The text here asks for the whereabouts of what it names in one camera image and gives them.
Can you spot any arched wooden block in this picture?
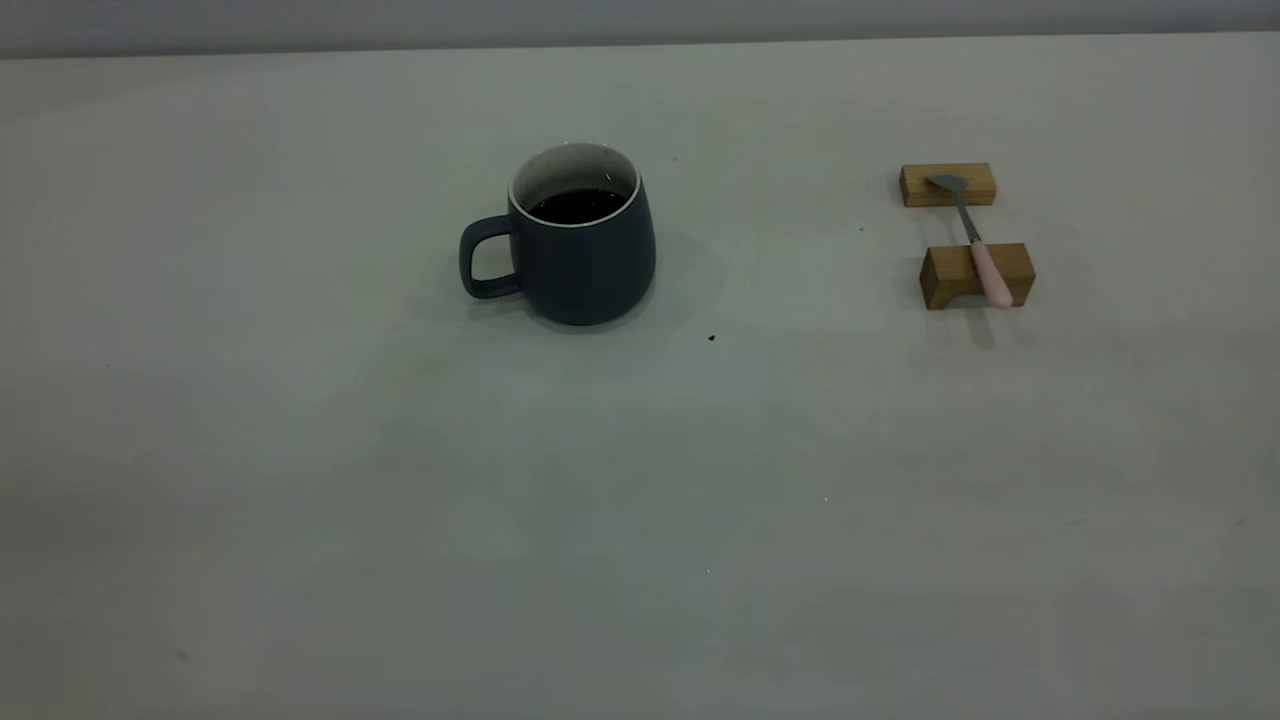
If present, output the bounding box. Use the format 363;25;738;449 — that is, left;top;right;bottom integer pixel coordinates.
919;243;1037;311

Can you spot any dark grey ceramic mug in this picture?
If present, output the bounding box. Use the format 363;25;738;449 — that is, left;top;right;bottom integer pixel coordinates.
459;141;658;326

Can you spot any pink handled metal spoon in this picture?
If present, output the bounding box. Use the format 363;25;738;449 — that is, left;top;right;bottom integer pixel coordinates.
926;172;1014;309

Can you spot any flat rectangular wooden block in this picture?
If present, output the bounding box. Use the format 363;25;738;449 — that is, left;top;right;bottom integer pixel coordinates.
899;163;998;208

